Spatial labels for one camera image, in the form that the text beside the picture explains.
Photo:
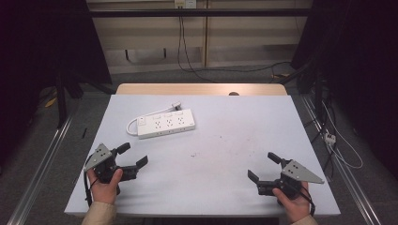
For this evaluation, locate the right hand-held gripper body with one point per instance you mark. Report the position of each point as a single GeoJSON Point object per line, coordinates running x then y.
{"type": "Point", "coordinates": [298, 173]}

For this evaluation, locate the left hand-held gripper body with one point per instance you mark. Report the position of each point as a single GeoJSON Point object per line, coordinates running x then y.
{"type": "Point", "coordinates": [99, 156]}

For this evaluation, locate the white power strip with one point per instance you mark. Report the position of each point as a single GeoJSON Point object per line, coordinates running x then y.
{"type": "Point", "coordinates": [167, 124]}

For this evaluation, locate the person's right hand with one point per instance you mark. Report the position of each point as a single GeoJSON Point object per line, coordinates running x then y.
{"type": "Point", "coordinates": [297, 207]}

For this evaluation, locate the person's left hand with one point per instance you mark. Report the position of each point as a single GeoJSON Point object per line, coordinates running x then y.
{"type": "Point", "coordinates": [104, 192]}

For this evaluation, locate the white floor adapter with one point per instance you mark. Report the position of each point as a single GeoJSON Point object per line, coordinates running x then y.
{"type": "Point", "coordinates": [330, 138]}

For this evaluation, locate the white power plug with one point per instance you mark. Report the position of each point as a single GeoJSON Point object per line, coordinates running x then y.
{"type": "Point", "coordinates": [176, 105]}

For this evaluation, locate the black metal stand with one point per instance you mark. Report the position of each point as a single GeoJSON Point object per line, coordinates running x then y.
{"type": "Point", "coordinates": [61, 100]}

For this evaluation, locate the light wooden table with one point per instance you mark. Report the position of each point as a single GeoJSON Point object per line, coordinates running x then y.
{"type": "Point", "coordinates": [187, 89]}

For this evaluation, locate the black curtain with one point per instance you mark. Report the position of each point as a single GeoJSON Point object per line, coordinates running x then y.
{"type": "Point", "coordinates": [37, 47]}
{"type": "Point", "coordinates": [359, 47]}

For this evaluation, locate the black horizontal bar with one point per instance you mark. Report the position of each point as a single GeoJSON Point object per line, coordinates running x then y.
{"type": "Point", "coordinates": [200, 12]}

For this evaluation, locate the aluminium floor rail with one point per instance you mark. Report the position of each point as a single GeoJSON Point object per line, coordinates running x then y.
{"type": "Point", "coordinates": [37, 175]}
{"type": "Point", "coordinates": [347, 175]}

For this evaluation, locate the white wall socket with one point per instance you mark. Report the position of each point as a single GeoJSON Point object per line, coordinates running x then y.
{"type": "Point", "coordinates": [185, 3]}

